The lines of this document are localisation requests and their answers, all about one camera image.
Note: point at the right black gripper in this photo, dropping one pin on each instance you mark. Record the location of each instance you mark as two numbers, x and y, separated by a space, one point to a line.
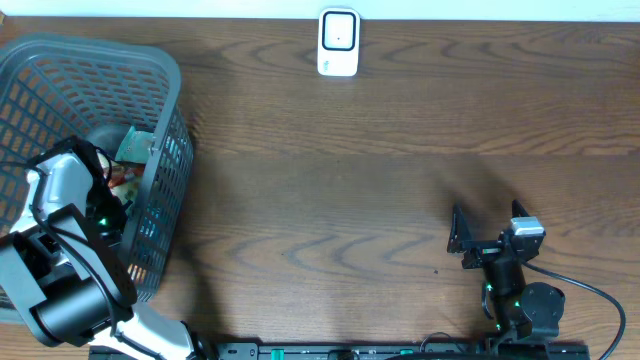
461 240

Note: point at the mint green wet wipes pack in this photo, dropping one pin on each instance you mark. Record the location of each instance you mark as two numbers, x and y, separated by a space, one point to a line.
135 147

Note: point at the beige snack bag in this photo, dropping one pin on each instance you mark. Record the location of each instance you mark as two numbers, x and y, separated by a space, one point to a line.
126 193

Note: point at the red Top chocolate bar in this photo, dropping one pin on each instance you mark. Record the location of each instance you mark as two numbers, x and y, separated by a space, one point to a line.
123 174

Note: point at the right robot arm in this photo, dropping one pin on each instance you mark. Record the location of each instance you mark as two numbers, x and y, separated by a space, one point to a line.
522 311

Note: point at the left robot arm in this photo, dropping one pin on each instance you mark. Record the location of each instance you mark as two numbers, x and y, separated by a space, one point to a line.
65 282

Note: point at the white barcode scanner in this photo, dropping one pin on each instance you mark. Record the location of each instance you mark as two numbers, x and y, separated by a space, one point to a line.
338 42

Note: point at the dark pouch in basket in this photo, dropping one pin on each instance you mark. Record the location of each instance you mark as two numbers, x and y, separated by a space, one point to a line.
108 137

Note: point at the grey plastic shopping basket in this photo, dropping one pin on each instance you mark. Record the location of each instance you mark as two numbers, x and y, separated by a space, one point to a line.
53 87

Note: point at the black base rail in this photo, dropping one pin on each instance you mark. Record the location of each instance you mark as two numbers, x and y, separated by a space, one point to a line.
433 350

